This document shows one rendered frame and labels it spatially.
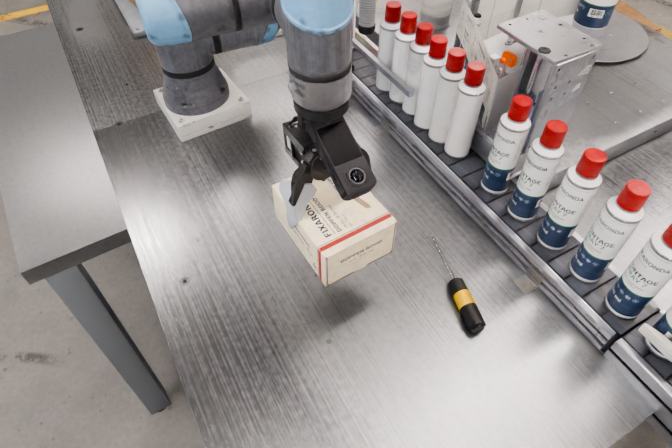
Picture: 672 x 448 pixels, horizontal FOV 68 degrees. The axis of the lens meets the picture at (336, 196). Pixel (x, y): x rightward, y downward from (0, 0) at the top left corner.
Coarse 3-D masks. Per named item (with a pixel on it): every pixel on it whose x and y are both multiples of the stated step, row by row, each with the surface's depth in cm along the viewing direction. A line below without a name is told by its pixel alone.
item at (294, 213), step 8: (280, 184) 73; (288, 184) 72; (312, 184) 69; (280, 192) 73; (288, 192) 72; (304, 192) 69; (312, 192) 70; (304, 200) 70; (288, 208) 71; (296, 208) 70; (304, 208) 71; (288, 216) 72; (296, 216) 71; (288, 224) 73; (296, 224) 72
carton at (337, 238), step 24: (336, 192) 76; (312, 216) 73; (336, 216) 73; (360, 216) 73; (384, 216) 73; (312, 240) 70; (336, 240) 70; (360, 240) 70; (384, 240) 74; (312, 264) 75; (336, 264) 71; (360, 264) 74
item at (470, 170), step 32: (384, 96) 116; (416, 128) 108; (448, 160) 101; (480, 160) 101; (480, 192) 95; (512, 192) 95; (512, 224) 90; (544, 256) 85; (576, 288) 81; (608, 288) 81; (608, 320) 77; (640, 320) 77
